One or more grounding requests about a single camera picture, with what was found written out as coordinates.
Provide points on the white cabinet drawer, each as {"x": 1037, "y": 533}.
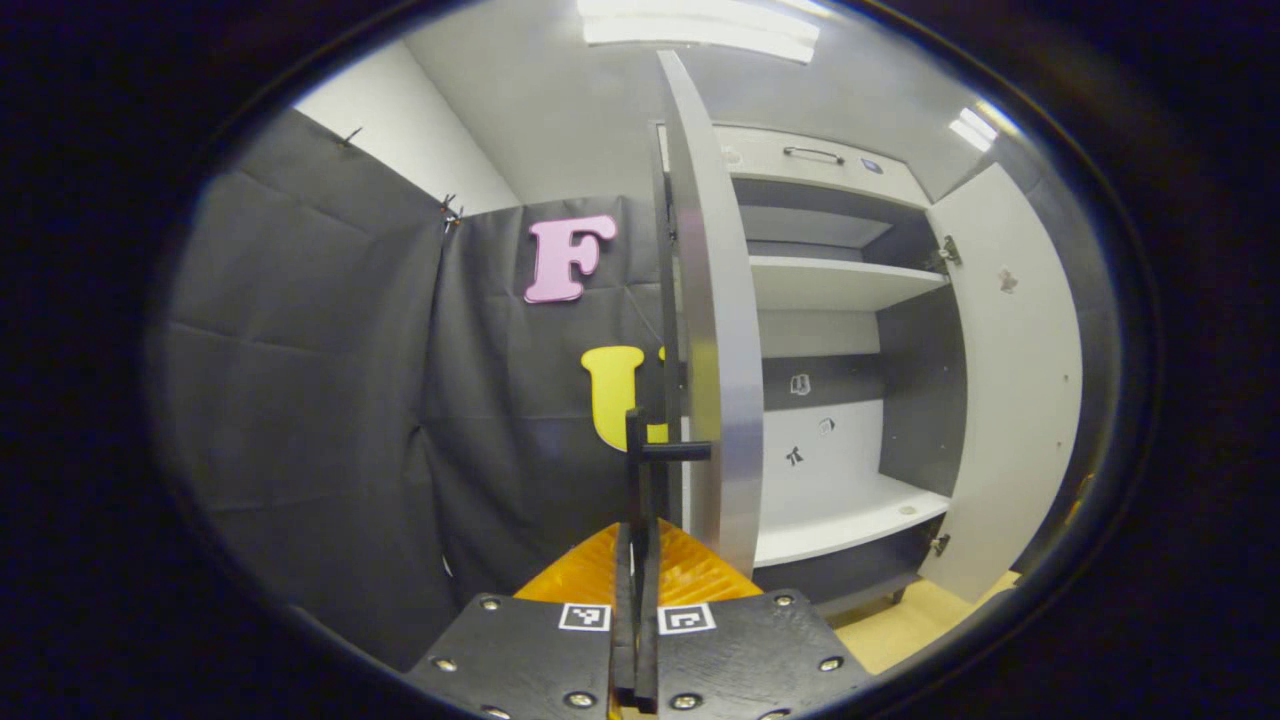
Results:
{"x": 770, "y": 160}

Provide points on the white shoe cabinet door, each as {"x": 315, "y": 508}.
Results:
{"x": 725, "y": 350}
{"x": 1010, "y": 400}

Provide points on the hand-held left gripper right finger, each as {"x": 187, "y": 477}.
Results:
{"x": 750, "y": 660}

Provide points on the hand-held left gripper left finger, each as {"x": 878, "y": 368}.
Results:
{"x": 520, "y": 660}

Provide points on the black binder clip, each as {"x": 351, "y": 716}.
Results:
{"x": 450, "y": 213}
{"x": 351, "y": 136}

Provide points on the small ceiling light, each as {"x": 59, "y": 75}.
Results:
{"x": 978, "y": 125}

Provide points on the black backdrop cloth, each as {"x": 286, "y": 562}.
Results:
{"x": 300, "y": 400}

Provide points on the long ceiling light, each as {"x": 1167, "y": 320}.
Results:
{"x": 700, "y": 25}

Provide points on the white double-door shoe cabinet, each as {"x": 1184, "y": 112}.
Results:
{"x": 840, "y": 285}

